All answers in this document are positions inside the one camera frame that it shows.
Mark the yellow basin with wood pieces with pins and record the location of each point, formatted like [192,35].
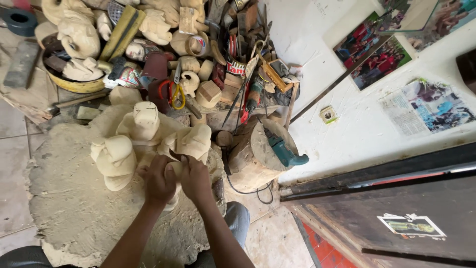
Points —
[74,85]

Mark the black tape roll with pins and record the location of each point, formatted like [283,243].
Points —
[18,22]

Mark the dark wooden door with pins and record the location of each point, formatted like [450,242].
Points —
[390,216]

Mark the framed picture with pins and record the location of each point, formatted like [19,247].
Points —
[446,18]

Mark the gold picture frame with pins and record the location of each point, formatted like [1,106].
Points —
[277,76]

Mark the person's left hand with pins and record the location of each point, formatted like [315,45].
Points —
[158,184]

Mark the newspaper clipping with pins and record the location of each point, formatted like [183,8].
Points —
[427,108]

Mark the teal electric power tool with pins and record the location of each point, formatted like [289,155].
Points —
[284,150]

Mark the black cushion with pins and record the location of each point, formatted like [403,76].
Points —
[22,258]

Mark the person's grey trousers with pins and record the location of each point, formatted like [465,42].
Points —
[238,223]

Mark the painted wooden mask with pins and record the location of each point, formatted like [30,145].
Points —
[137,50]

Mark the dark sandpaper piece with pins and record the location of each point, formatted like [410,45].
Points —
[176,154]

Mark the unpainted wooden figure carving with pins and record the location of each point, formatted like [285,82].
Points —
[143,123]
[191,141]
[113,160]

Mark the cluttered wooden workbench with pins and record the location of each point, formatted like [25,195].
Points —
[223,111]

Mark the round wooden block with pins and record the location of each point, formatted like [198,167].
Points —
[208,93]

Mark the grey stone block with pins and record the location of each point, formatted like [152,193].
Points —
[20,65]

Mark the person's right hand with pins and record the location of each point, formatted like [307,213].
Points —
[197,184]

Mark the long metal strip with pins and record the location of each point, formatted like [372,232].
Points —
[334,82]

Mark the group photo print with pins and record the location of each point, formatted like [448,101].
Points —
[359,39]
[383,63]

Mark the sawdust covered work mat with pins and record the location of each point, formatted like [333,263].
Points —
[70,193]

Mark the tin can with tools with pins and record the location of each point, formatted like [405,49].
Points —
[236,67]

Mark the unpainted wooden elephant carving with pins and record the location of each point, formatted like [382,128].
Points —
[80,39]

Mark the clear tape roll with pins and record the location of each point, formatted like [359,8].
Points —
[197,44]

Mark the red electric power tool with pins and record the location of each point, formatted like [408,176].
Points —
[253,98]

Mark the wooden stump block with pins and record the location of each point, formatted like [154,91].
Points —
[249,160]

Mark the white sticker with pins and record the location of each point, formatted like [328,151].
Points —
[411,226]

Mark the wall socket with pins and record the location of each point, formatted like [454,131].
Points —
[328,114]

